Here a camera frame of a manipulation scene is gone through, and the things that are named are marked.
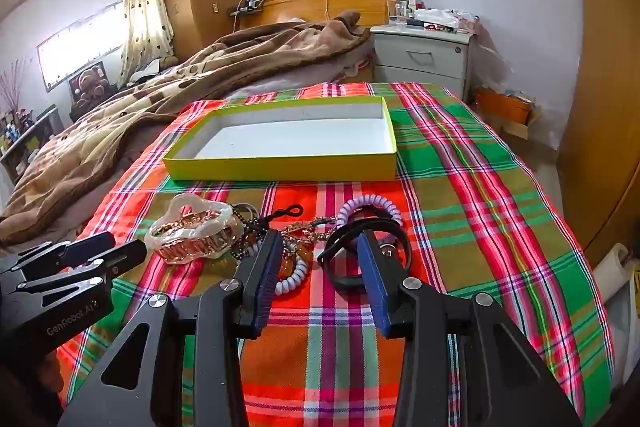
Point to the yellow-green cardboard box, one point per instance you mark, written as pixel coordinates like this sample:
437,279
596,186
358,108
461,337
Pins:
280,167

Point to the dotted curtain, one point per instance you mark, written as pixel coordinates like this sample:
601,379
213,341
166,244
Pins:
145,17

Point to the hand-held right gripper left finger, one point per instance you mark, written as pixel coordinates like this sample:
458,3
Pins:
267,279

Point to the dried branches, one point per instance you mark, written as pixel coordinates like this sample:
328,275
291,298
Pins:
11,89

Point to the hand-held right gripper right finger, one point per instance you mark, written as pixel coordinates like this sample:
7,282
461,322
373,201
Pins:
372,279

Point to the clear drinking glass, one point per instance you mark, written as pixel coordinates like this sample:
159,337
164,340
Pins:
396,14

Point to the cluttered shelf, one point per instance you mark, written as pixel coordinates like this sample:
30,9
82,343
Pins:
30,142

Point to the framed teddy bear picture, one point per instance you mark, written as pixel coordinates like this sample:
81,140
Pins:
87,84

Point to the plaid bedsheet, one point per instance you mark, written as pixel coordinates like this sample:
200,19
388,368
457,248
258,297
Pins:
475,207

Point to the brown patterned blanket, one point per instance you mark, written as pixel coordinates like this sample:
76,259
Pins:
125,117

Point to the black power strip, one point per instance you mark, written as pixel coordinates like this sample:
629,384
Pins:
245,6

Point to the paper towel roll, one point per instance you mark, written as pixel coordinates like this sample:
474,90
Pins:
612,272

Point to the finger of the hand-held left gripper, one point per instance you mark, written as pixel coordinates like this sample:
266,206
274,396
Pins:
127,257
90,244

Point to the window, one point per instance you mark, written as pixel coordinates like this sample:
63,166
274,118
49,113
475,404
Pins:
75,47

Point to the grey nightstand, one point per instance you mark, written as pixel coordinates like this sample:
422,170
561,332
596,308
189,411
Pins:
425,57

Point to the pearly white hair claw clip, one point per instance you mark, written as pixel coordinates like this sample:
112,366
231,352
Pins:
185,237

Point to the clear plastic bag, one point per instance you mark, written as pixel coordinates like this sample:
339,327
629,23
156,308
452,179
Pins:
437,17

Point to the wooden door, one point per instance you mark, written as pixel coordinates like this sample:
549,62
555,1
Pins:
600,107

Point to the small pink container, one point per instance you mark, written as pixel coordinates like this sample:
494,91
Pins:
469,23

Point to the black wristband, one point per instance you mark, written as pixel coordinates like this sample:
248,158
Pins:
340,283

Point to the orange box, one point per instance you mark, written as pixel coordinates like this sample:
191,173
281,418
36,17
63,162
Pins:
502,107

